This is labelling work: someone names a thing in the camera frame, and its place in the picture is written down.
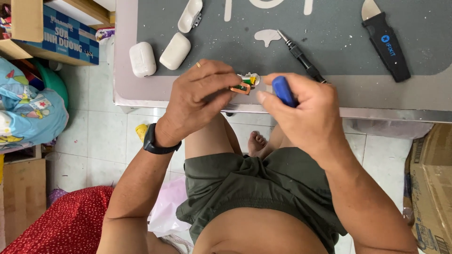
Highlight person's right hand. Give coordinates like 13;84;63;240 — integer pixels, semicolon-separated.
256;73;349;161

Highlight person's left hand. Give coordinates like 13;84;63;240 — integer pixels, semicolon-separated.
155;59;243;147

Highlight blue handled screwdriver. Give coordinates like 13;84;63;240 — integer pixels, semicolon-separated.
271;75;299;108

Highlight small circuit board with coil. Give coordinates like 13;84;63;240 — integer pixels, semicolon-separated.
230;73;261;96

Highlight person's left leg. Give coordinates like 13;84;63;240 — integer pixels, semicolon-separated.
184;112;244;160

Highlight person's leg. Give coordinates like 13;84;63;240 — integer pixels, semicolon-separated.
184;112;244;160
261;123;295;159

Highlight person's right leg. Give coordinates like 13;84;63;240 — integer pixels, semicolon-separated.
261;123;295;159

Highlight white empty case shell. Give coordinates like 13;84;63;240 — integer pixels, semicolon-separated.
159;32;192;71

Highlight black wrist watch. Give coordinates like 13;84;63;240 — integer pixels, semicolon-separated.
143;122;183;155

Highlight small yellow object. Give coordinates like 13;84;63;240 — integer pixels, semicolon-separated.
135;123;149;144

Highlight black precision screwdriver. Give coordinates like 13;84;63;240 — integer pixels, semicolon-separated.
277;29;327;84

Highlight white rounded earbud case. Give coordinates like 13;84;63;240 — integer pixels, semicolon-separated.
129;41;157;78

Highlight person's bare foot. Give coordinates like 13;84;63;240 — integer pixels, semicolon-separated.
247;131;268;158

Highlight grey work mat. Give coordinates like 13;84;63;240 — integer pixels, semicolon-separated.
137;0;452;77

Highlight white case lid with hinge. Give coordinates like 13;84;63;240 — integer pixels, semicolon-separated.
177;0;204;34

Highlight white flat plastic piece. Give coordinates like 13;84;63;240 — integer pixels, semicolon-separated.
254;29;282;48

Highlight green shorts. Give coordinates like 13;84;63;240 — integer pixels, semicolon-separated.
175;146;349;254

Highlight black opening tool metal blade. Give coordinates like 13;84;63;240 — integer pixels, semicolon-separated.
361;0;412;83

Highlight pink plastic bag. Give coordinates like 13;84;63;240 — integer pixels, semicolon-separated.
147;175;193;238

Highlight person's bare torso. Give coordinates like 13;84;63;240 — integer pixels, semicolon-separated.
192;207;331;254

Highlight wooden white shelf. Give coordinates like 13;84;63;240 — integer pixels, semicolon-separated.
44;0;117;29

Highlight green plastic basin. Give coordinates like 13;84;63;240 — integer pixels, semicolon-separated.
30;58;70;111

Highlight brown cardboard box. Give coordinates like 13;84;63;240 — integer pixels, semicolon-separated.
403;122;452;254

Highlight blue printed cardboard box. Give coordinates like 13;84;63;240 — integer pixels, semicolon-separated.
0;0;100;67

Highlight light blue cartoon print cloth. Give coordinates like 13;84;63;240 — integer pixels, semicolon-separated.
0;57;70;154

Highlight red white-dotted cloth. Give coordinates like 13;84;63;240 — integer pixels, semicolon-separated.
0;186;115;254

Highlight wooden board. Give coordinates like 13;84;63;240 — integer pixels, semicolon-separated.
0;158;47;247

